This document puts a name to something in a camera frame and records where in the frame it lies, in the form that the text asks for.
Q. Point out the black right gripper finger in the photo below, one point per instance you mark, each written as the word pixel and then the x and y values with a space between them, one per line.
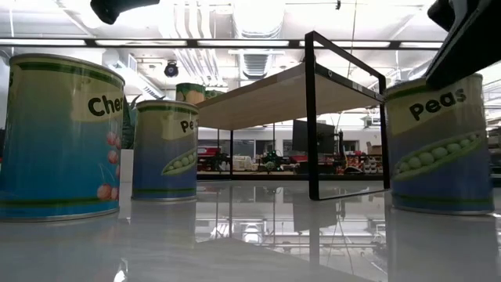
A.
pixel 469 47
pixel 442 13

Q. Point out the blue peas tin can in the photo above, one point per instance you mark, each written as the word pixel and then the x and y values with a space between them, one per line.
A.
pixel 160 156
pixel 438 172

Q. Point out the blue cherries tin can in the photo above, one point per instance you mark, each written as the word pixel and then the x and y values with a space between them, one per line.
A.
pixel 51 149

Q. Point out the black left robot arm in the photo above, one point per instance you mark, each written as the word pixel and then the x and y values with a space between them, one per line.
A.
pixel 113 9

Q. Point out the brown cardboard box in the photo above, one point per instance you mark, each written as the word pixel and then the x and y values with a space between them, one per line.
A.
pixel 374 149

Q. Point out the black computer monitor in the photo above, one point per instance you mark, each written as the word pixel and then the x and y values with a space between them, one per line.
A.
pixel 326 137

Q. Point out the long background workbench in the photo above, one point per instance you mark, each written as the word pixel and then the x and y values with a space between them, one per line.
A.
pixel 254 176

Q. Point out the tin can with teal band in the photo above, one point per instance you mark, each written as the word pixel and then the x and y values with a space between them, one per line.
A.
pixel 189 94

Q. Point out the black ceiling spotlight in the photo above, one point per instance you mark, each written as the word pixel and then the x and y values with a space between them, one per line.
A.
pixel 171 69

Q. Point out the green snake plant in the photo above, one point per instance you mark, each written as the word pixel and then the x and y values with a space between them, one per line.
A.
pixel 128 125

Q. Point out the white plant pot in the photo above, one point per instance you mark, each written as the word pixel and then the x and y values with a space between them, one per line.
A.
pixel 126 164

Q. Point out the black frame wooden shelf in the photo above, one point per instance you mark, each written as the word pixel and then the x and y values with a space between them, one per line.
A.
pixel 282 98

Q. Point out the black overhead rail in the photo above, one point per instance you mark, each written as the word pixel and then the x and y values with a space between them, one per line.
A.
pixel 192 43

